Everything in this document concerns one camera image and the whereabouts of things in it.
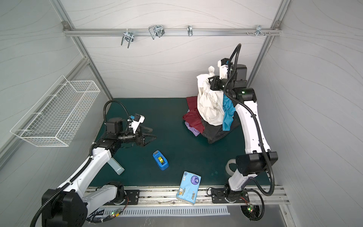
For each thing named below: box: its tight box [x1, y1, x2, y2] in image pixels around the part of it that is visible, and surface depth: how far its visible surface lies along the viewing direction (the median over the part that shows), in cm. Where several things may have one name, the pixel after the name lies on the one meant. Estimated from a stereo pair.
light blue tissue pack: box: [176, 170, 202, 206], surface depth 73 cm
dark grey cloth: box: [201, 111, 242, 144], surface depth 95 cm
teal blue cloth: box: [222, 93, 236, 131], surface depth 92 cm
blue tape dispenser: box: [152, 149, 170, 171], surface depth 84 cm
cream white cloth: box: [196, 65, 225, 127], surface depth 86 cm
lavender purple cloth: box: [184, 121, 201, 137], surface depth 100 cm
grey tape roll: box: [225, 158, 237, 176], surface depth 84 cm
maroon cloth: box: [182, 96, 205, 134], surface depth 100 cm
